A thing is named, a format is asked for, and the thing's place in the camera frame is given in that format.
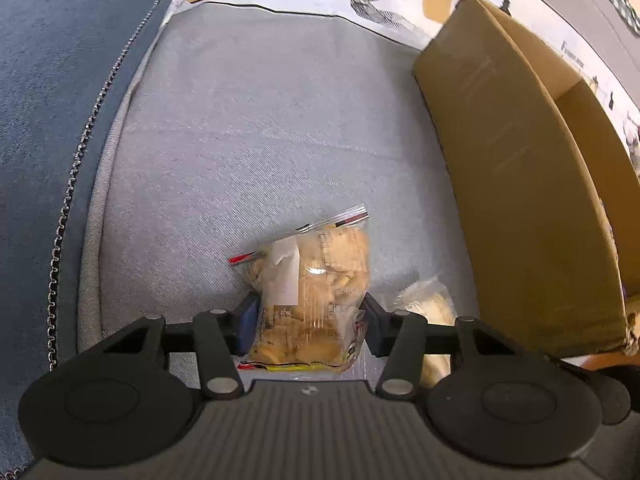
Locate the brown cardboard box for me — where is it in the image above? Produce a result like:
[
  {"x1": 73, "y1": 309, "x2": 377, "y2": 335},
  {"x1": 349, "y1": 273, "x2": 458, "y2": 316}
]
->
[{"x1": 411, "y1": 0, "x2": 640, "y2": 358}]

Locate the white nougat bar packet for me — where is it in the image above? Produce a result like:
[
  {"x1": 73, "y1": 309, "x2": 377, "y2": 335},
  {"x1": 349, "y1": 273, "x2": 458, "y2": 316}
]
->
[{"x1": 389, "y1": 274, "x2": 458, "y2": 388}]

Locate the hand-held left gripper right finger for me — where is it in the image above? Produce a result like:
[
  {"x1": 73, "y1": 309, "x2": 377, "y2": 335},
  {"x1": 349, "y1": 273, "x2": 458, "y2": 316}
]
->
[{"x1": 361, "y1": 292, "x2": 541, "y2": 401}]

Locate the clear cookie packet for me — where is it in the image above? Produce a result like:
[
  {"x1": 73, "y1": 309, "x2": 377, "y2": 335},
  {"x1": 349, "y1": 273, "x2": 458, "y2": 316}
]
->
[{"x1": 229, "y1": 204, "x2": 372, "y2": 374}]

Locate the blue grey sofa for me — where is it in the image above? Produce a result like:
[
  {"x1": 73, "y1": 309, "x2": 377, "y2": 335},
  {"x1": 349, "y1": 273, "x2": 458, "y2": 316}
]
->
[{"x1": 0, "y1": 0, "x2": 640, "y2": 480}]

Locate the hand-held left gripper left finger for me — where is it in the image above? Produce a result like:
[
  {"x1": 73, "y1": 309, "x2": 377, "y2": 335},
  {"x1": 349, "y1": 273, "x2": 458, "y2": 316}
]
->
[{"x1": 95, "y1": 292, "x2": 261, "y2": 402}]

